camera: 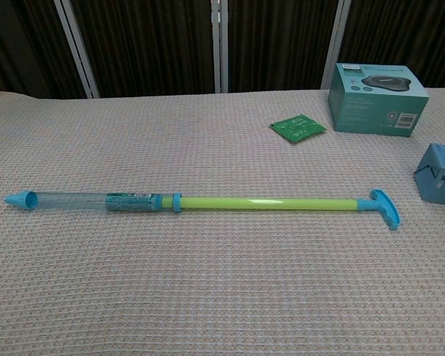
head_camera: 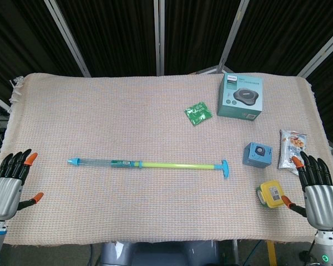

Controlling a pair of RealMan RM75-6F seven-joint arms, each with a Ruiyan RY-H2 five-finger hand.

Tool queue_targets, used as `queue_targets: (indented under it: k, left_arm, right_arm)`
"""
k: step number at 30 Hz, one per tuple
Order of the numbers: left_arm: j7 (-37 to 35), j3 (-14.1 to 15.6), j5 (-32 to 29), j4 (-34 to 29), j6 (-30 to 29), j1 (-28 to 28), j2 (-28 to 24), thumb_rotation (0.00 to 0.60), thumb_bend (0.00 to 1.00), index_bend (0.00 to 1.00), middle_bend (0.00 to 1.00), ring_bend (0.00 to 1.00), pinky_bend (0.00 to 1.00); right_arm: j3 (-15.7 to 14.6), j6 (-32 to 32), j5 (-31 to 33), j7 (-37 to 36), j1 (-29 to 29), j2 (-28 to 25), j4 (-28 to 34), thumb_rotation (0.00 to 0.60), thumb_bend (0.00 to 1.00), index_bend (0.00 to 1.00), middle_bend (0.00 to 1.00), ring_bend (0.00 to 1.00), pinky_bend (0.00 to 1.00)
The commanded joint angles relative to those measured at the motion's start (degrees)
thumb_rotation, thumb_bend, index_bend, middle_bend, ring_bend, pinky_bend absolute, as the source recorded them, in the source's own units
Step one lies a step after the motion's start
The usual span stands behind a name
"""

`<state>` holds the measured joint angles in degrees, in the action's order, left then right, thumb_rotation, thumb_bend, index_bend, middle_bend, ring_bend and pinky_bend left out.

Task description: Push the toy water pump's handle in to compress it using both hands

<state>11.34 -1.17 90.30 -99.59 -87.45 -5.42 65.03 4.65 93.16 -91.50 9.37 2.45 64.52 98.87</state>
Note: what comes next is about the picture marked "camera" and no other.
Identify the beige waffle-weave tablecloth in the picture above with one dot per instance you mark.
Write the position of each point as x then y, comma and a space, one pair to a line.
207, 289

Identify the small blue cardboard box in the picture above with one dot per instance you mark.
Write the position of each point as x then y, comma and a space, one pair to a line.
439, 174

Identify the dark pleated screen panel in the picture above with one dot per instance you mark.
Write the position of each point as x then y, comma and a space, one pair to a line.
278, 44
22, 44
144, 44
404, 29

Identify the green and blue foam water blaster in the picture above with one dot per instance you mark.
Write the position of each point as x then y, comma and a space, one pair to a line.
244, 203

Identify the green foil sachet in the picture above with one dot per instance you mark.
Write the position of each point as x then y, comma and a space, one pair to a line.
297, 128

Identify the white screen frame post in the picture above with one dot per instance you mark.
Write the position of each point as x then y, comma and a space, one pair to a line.
219, 44
335, 41
78, 52

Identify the teal product carton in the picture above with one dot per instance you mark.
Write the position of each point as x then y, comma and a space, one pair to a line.
374, 111

